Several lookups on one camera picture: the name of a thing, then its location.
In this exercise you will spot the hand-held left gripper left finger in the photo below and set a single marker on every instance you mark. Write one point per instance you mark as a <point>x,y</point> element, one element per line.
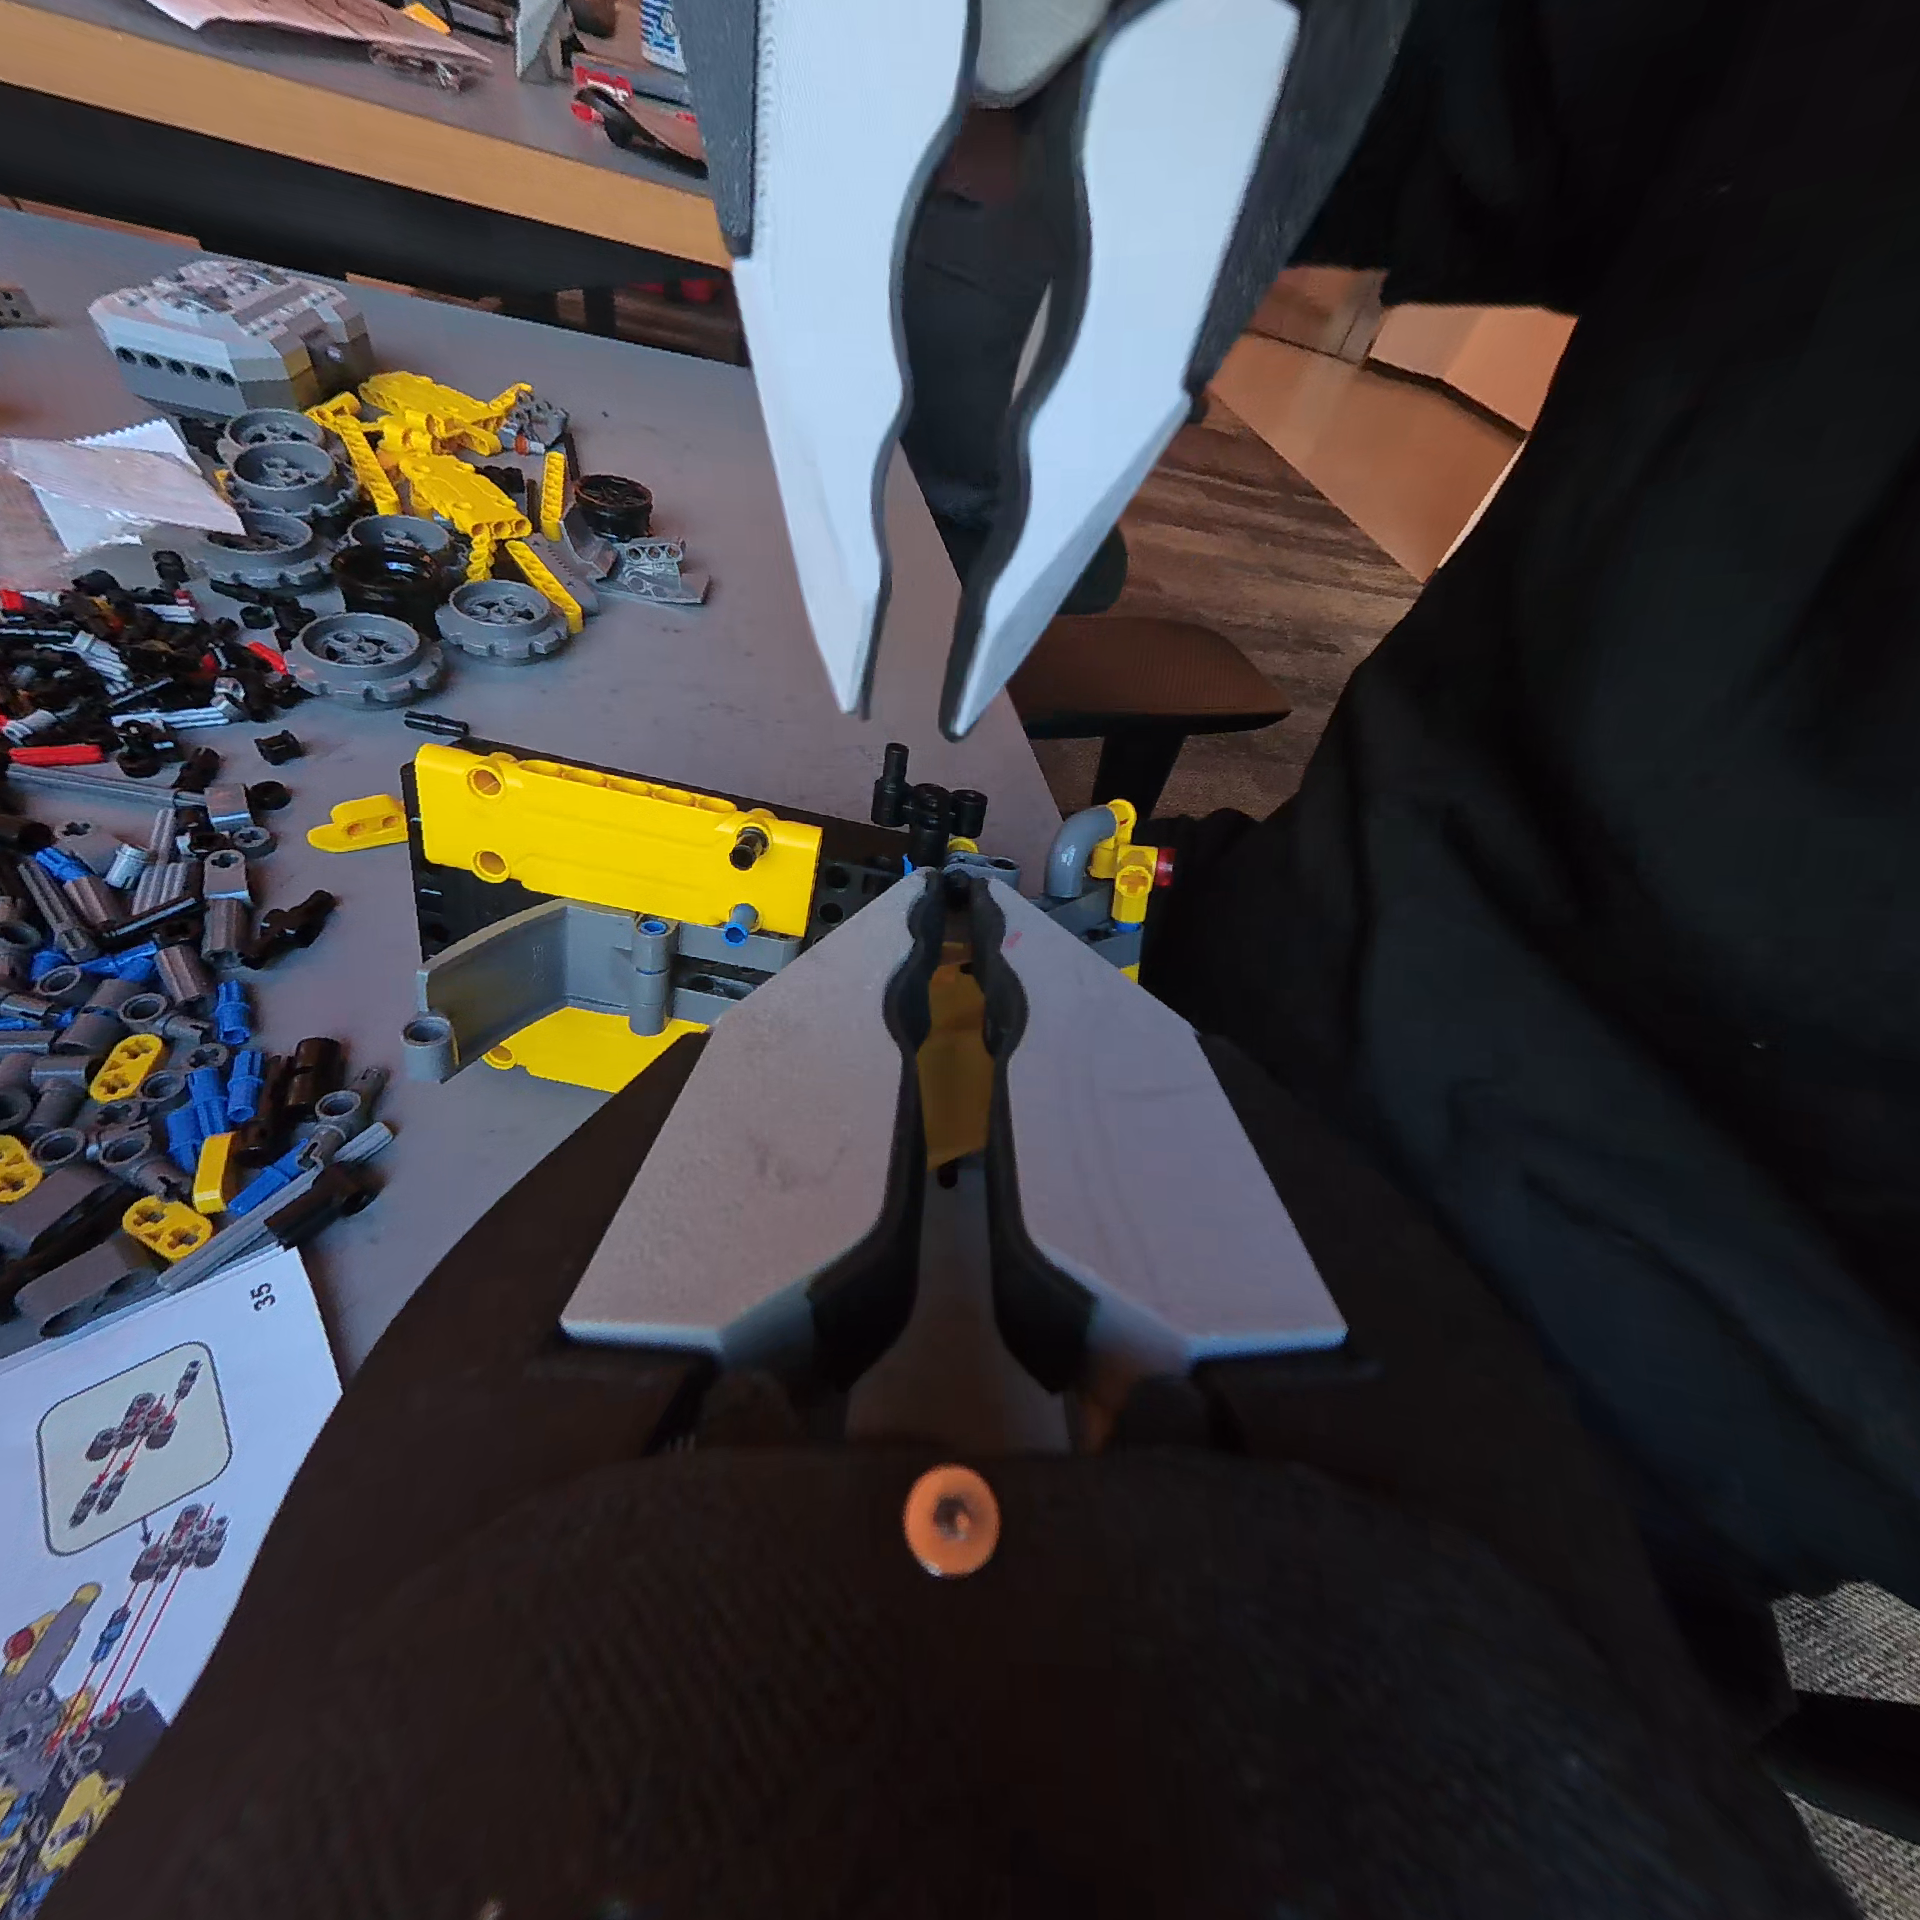
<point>749,1169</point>

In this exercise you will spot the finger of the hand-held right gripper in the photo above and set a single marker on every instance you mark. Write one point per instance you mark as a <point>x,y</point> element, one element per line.
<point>1142,300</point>
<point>824,300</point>

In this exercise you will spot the grey angled toy piece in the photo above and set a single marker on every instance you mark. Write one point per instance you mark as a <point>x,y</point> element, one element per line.
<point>653,566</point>

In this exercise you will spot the person's right forearm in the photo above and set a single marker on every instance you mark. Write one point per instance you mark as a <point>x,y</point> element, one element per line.
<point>1574,134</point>

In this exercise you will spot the pile of mixed small pieces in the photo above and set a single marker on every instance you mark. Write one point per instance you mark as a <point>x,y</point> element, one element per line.
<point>135,1036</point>

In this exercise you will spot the pile of black red pins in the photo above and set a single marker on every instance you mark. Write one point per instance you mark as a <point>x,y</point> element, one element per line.
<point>107,662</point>

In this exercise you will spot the heap of yellow toy beams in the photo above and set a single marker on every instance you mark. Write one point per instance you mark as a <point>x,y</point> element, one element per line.
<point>453,482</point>

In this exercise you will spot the printed paper sheet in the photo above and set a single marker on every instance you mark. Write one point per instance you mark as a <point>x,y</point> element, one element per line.
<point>302,31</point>

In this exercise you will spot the white crumpled plastic bag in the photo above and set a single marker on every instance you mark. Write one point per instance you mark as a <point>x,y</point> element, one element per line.
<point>107,489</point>

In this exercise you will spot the person's dark clothed body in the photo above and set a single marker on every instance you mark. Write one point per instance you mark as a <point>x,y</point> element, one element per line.
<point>1649,975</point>

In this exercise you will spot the group of grey toy wheels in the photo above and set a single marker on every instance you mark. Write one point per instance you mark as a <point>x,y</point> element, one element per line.
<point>360,655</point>

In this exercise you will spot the yellow black toy vehicle model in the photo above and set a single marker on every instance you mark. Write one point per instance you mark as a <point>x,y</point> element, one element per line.
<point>599,834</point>

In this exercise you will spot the wood edged desk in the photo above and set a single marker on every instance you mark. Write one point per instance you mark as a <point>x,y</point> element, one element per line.
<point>302,140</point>

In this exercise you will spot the grey toy battery block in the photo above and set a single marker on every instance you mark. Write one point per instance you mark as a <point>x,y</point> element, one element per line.
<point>195,354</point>

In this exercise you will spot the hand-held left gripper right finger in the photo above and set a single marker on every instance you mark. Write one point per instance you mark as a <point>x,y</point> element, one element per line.
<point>1155,1169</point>

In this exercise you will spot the single black toy connector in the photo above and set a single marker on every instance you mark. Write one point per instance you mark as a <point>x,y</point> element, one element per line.
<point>277,749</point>

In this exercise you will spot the black toy wheel rim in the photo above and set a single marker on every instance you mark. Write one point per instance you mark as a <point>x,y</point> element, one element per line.
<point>391,571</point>
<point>611,508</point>

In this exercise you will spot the building instruction booklet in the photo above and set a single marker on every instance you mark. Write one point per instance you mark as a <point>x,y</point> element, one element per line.
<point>119,1440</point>

